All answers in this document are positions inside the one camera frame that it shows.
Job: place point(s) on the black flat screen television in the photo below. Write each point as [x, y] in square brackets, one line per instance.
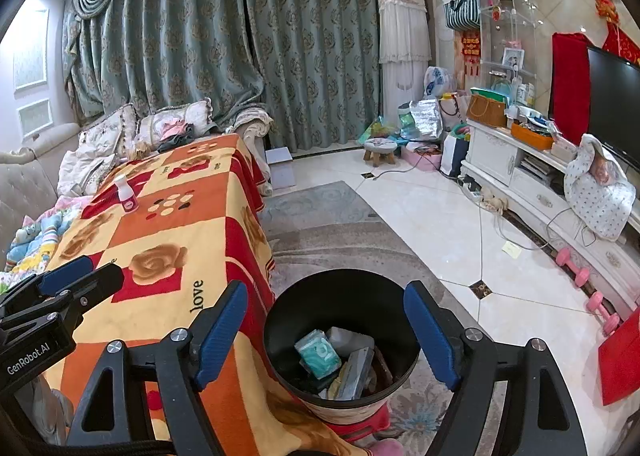
[614, 115]

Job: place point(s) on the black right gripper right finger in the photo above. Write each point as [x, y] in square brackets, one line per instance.
[538, 415]

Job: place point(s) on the floral pillow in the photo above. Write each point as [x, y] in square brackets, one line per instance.
[153, 129]

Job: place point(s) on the grey floor rug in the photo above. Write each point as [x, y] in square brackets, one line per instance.
[330, 226]

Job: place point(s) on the orange red patterned blanket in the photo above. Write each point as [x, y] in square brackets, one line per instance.
[194, 230]

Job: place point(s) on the white blue medicine box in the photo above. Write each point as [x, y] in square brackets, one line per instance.
[350, 381]

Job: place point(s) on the pink dumbbell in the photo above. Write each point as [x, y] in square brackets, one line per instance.
[611, 320]
[581, 274]

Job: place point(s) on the orange tray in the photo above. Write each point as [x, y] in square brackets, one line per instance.
[533, 138]

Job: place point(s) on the covered standing air conditioner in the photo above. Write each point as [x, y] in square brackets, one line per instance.
[405, 52]

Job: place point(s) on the white tv cabinet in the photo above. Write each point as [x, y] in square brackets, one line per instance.
[497, 161]

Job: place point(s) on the silver foil bag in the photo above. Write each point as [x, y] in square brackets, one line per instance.
[427, 120]

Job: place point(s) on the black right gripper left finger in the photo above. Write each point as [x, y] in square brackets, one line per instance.
[146, 400]

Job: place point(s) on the striped tote bag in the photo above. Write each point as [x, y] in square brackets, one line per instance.
[462, 15]

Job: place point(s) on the red cloth on television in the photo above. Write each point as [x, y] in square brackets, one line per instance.
[570, 85]

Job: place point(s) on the black round trash bin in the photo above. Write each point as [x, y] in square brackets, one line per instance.
[356, 300]

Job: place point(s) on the red paper bag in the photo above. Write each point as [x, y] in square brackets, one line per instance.
[619, 361]

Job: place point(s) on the green patterned curtain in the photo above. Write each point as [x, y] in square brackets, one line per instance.
[311, 64]

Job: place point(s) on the beige tufted sofa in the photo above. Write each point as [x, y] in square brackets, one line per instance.
[29, 177]

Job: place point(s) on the small wooden stool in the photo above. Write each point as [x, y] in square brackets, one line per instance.
[379, 150]

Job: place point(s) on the white bottle red label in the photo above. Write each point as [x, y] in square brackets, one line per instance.
[126, 195]

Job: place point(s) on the teal tissue packet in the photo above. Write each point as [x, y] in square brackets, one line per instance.
[318, 354]

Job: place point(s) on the red plastic stool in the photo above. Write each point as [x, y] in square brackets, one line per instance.
[378, 422]

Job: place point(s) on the brown handbag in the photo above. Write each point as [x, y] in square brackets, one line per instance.
[486, 111]

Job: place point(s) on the white dotted baby blanket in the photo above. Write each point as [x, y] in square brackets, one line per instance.
[597, 189]

